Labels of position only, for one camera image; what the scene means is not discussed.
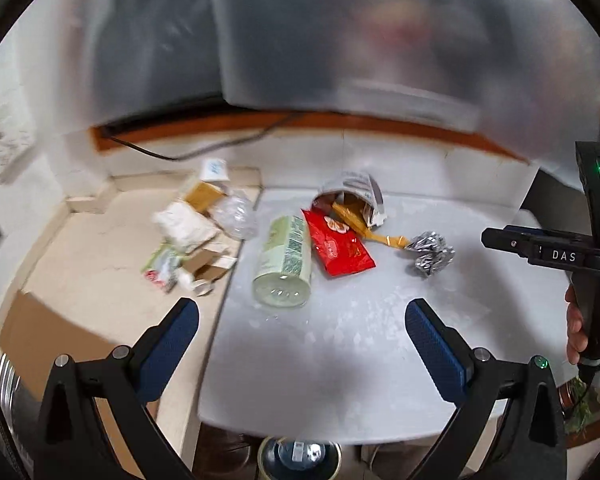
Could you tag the white and blue packet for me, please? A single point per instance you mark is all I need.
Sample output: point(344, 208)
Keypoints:
point(215, 169)

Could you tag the crumpled clear plastic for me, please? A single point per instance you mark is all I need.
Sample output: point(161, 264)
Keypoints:
point(235, 215)

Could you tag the crumpled white paper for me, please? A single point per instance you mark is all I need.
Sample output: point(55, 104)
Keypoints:
point(185, 225)

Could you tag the printed newspaper bag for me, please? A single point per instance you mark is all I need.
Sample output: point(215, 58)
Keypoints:
point(352, 182)

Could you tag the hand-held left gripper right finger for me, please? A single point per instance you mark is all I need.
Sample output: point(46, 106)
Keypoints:
point(435, 350)

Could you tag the wooden sill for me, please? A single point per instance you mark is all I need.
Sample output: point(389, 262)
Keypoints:
point(380, 125)

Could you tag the round trash bin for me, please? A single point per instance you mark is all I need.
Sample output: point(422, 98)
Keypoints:
point(280, 460)

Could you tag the green and white packet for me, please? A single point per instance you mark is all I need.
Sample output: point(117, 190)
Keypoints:
point(162, 267)

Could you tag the green cylindrical bottle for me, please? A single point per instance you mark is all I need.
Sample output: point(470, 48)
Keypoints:
point(285, 255)

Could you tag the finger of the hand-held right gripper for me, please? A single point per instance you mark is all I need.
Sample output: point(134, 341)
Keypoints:
point(505, 242)

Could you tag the small brown box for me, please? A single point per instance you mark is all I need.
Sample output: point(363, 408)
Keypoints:
point(205, 195)

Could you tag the open small carton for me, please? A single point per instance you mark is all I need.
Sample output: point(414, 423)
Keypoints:
point(207, 267)

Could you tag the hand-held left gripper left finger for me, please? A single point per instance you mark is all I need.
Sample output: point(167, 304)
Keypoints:
point(172, 350)

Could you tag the red snack packet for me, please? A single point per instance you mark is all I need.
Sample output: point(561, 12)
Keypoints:
point(342, 252)

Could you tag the foil ball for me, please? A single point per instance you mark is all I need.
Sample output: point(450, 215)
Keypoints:
point(430, 255)

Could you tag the translucent plastic sheet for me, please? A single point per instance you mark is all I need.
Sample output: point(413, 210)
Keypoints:
point(290, 35)

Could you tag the yellow brown wrapper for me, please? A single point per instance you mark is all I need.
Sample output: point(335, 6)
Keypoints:
point(352, 217)

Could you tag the person's right hand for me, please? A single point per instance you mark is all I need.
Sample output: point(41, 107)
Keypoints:
point(575, 320)

